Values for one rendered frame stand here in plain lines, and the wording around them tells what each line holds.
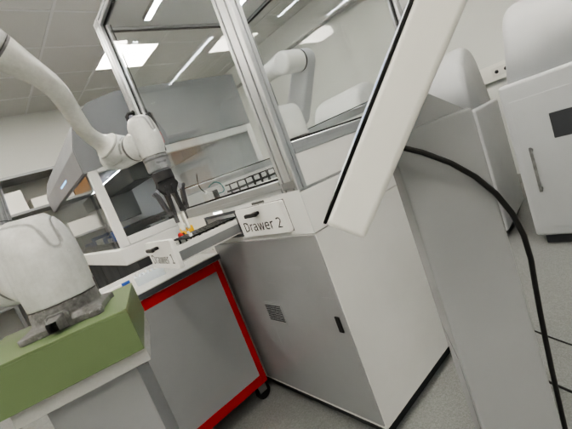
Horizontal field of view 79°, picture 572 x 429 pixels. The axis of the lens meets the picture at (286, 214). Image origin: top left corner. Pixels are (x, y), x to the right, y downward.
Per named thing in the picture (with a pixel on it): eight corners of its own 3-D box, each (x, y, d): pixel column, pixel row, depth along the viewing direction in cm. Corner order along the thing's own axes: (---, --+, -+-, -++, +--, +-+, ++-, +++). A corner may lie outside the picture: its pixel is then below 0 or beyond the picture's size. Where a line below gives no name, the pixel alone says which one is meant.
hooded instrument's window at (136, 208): (119, 248, 200) (85, 174, 194) (76, 254, 340) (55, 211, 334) (267, 186, 269) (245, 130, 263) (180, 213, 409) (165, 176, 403)
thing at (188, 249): (181, 262, 125) (174, 247, 124) (158, 262, 145) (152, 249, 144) (265, 220, 149) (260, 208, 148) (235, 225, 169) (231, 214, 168)
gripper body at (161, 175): (153, 172, 125) (163, 196, 126) (174, 165, 130) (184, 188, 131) (146, 176, 131) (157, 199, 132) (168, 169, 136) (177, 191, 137)
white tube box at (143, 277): (138, 286, 151) (134, 278, 150) (136, 283, 158) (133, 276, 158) (165, 273, 156) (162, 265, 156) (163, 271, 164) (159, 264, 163)
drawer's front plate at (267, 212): (290, 231, 115) (278, 201, 113) (244, 237, 137) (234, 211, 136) (294, 230, 116) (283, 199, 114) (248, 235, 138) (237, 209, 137)
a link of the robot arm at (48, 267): (47, 311, 76) (2, 217, 73) (7, 320, 85) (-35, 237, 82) (110, 278, 90) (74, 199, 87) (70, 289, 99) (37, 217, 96)
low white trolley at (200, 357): (168, 495, 135) (83, 322, 124) (127, 434, 183) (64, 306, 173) (277, 394, 170) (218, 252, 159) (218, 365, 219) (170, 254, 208)
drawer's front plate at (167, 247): (180, 268, 123) (168, 240, 121) (154, 267, 145) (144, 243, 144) (185, 266, 124) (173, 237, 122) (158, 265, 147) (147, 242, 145)
